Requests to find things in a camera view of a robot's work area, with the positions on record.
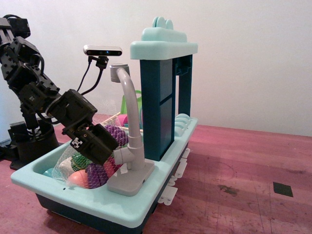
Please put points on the black gripper with marker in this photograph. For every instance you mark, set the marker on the black gripper with marker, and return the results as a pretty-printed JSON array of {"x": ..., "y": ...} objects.
[{"x": 92, "y": 141}]

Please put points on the grey toy faucet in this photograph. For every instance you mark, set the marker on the grey toy faucet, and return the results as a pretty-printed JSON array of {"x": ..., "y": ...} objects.
[{"x": 135, "y": 169}]

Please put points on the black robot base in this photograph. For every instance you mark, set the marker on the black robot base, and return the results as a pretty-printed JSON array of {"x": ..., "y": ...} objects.
[{"x": 25, "y": 146}]

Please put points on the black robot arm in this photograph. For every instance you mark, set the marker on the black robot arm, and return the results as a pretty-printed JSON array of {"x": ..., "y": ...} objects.
[{"x": 22, "y": 67}]

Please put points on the mesh bag of toy food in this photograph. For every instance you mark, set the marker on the mesh bag of toy food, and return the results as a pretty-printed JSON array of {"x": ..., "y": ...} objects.
[{"x": 77, "y": 170}]

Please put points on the teal toy sink basin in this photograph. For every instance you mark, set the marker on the teal toy sink basin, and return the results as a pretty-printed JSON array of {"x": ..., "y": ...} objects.
[{"x": 99, "y": 208}]

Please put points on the black tape patch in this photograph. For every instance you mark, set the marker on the black tape patch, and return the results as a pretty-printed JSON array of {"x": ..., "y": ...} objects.
[{"x": 282, "y": 189}]

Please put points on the white depth camera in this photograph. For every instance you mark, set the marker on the white depth camera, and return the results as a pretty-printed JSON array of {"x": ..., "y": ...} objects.
[{"x": 96, "y": 50}]

